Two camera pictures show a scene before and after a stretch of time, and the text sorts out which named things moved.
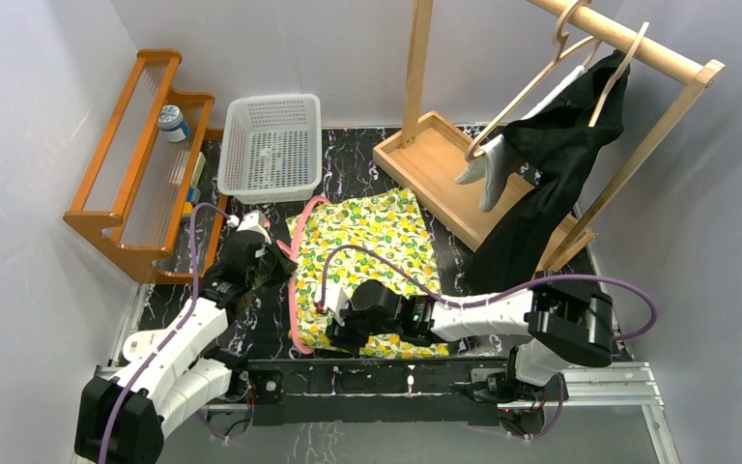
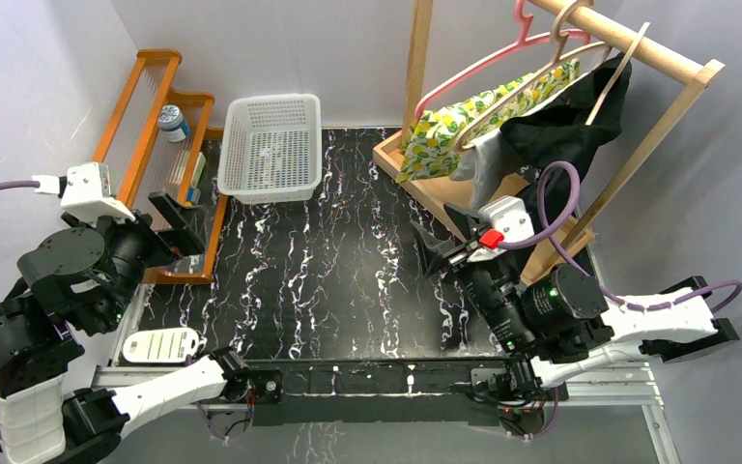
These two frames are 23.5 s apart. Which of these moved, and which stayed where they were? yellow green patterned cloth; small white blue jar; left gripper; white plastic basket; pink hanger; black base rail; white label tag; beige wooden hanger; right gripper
Moved: left gripper; yellow green patterned cloth; right gripper; pink hanger
Stayed: small white blue jar; white label tag; black base rail; beige wooden hanger; white plastic basket
